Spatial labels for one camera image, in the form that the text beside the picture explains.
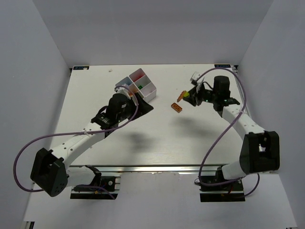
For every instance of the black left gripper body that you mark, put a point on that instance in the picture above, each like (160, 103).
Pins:
(137, 106)

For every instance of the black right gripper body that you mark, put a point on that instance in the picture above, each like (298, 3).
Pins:
(196, 96)

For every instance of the brown lego brick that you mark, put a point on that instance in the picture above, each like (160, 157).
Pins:
(180, 97)

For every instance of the brown lego tile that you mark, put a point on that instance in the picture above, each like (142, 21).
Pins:
(176, 107)

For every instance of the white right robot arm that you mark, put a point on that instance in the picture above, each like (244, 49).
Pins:
(260, 150)

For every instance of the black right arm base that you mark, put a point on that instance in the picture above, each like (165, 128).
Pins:
(231, 192)

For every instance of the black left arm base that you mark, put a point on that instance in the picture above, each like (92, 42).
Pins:
(88, 182)

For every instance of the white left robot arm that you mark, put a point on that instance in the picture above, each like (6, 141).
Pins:
(51, 169)

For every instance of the white four-compartment container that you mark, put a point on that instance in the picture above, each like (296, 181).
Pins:
(148, 92)

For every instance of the blue label right corner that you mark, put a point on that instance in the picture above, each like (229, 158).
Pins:
(222, 65)

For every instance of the blue label corner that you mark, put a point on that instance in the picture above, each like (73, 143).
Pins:
(222, 65)
(80, 68)

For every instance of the blue label left corner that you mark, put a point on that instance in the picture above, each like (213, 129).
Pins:
(80, 68)

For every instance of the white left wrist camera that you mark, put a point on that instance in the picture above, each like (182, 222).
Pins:
(124, 91)

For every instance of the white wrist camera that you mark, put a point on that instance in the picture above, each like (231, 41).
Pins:
(124, 91)
(197, 80)

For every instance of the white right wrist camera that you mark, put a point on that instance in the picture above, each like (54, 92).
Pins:
(197, 80)

